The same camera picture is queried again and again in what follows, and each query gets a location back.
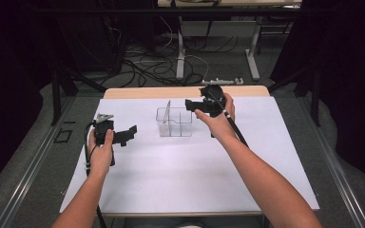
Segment white paper sheet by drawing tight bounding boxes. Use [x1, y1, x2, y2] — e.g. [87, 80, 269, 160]
[59, 96, 320, 215]

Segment white floor cable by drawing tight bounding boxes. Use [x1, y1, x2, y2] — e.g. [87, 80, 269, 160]
[158, 15, 211, 84]

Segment person's left hand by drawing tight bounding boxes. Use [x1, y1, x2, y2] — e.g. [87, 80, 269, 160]
[87, 128, 116, 178]

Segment tangle of black floor cables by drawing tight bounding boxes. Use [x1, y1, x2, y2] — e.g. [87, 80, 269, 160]
[99, 27, 240, 89]

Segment black horizontal bar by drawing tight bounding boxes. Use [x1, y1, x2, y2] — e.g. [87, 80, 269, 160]
[32, 7, 334, 15]

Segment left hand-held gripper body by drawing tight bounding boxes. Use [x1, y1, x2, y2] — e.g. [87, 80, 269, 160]
[92, 112, 118, 167]

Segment light background desk top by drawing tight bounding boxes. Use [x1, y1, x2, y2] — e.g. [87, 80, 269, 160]
[157, 0, 303, 9]

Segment black metal stand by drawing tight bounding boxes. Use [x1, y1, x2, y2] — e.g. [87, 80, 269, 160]
[50, 61, 108, 126]
[266, 61, 323, 128]

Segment wooden table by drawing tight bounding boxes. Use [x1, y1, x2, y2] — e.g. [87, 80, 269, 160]
[60, 85, 320, 219]

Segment white desk leg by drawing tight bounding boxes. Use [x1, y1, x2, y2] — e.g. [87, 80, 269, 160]
[175, 15, 186, 81]
[244, 16, 261, 82]

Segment clear plastic organizer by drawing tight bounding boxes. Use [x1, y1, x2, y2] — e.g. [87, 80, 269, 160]
[155, 106, 194, 138]

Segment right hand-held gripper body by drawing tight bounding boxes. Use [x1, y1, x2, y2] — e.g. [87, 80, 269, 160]
[199, 78, 236, 119]

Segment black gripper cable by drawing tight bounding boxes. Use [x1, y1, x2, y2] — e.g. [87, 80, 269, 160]
[83, 121, 108, 228]
[206, 89, 250, 148]

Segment person's right hand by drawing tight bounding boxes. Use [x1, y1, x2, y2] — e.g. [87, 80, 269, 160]
[194, 92, 237, 141]

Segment aluminium rail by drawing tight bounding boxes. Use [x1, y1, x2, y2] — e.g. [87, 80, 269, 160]
[298, 96, 365, 228]
[0, 96, 77, 228]

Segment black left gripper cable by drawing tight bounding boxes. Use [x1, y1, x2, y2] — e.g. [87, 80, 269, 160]
[83, 121, 108, 228]

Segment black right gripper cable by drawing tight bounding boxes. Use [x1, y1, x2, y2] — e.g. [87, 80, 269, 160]
[206, 89, 250, 148]

